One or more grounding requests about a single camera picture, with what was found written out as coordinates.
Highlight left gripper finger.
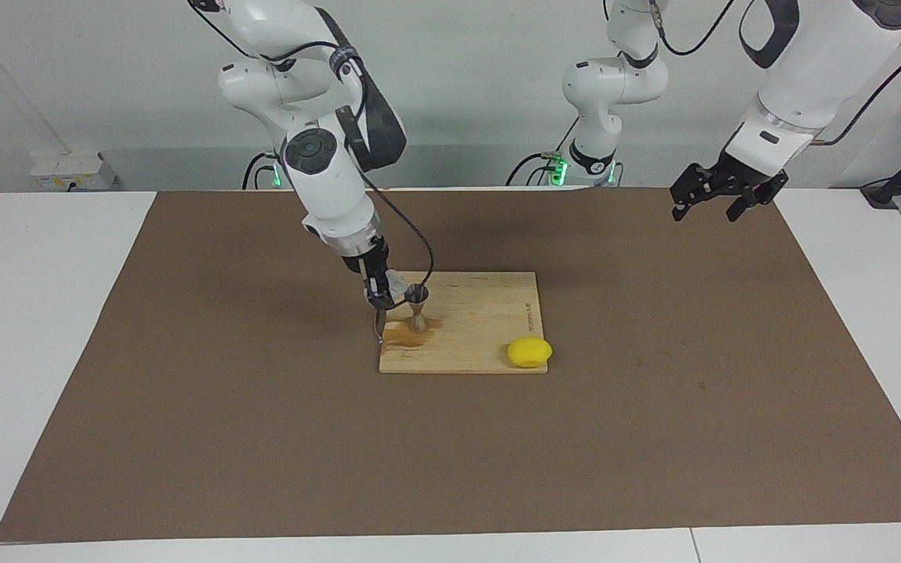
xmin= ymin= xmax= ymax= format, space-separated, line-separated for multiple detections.
xmin=726 ymin=172 xmax=789 ymax=224
xmin=670 ymin=163 xmax=716 ymax=222

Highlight clear glass cup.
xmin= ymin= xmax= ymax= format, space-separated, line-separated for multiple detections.
xmin=384 ymin=270 xmax=414 ymax=307

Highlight metal double jigger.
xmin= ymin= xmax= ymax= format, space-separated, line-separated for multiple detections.
xmin=404 ymin=284 xmax=431 ymax=335

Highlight wooden cutting board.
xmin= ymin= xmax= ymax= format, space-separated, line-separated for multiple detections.
xmin=375 ymin=271 xmax=549 ymax=375

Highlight yellow lemon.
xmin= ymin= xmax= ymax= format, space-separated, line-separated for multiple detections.
xmin=507 ymin=338 xmax=554 ymax=368

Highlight brown table mat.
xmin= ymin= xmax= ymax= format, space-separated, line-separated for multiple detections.
xmin=0 ymin=188 xmax=901 ymax=543

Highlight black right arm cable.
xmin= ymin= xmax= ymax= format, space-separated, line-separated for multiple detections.
xmin=188 ymin=0 xmax=436 ymax=306

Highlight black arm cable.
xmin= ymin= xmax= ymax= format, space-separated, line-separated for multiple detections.
xmin=814 ymin=27 xmax=901 ymax=148
xmin=188 ymin=0 xmax=436 ymax=306

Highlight black right base cables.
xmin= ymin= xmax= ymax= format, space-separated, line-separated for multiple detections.
xmin=243 ymin=152 xmax=278 ymax=190

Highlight black base cables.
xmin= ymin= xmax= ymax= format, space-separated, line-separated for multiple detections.
xmin=507 ymin=117 xmax=580 ymax=187
xmin=243 ymin=152 xmax=278 ymax=190

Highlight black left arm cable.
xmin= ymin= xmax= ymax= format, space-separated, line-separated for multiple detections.
xmin=814 ymin=27 xmax=901 ymax=148

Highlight black left base cables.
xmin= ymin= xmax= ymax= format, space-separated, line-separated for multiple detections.
xmin=507 ymin=117 xmax=580 ymax=187

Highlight white wall socket box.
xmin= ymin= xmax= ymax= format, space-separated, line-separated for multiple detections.
xmin=28 ymin=152 xmax=119 ymax=191

